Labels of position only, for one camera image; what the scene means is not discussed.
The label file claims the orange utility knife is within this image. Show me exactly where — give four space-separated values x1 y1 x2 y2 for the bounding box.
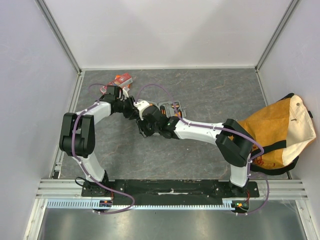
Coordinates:
160 105 166 115

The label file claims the grey plastic tool case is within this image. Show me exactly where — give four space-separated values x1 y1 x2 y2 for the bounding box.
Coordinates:
149 100 186 118

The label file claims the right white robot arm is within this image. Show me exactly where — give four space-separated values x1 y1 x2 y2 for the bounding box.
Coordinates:
136 114 264 197

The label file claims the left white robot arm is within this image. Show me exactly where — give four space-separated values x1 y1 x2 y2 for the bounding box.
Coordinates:
59 96 136 197

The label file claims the tan canvas tool bag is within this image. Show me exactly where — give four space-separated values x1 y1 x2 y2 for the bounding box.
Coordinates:
239 93 317 176

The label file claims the orange red cardboard box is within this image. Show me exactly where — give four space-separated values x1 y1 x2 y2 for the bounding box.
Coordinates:
100 73 133 94

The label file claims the hex key set orange holder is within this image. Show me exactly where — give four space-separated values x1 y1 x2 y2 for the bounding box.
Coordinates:
174 108 182 117

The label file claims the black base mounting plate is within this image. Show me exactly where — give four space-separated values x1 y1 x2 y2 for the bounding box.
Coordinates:
81 178 260 206

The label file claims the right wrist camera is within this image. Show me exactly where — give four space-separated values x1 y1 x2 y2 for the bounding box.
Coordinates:
133 99 160 120

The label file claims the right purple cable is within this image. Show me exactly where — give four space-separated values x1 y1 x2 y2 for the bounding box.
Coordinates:
133 83 270 216

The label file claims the purple cable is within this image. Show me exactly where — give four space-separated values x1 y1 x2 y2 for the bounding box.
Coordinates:
133 83 270 216
72 83 136 215

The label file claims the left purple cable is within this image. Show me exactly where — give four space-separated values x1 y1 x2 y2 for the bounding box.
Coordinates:
72 83 136 215

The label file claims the grey slotted cable duct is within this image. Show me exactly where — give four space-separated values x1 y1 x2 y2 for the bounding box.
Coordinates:
46 198 236 209

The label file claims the aluminium frame rail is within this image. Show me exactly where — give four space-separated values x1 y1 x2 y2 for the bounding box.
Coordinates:
36 179 308 200

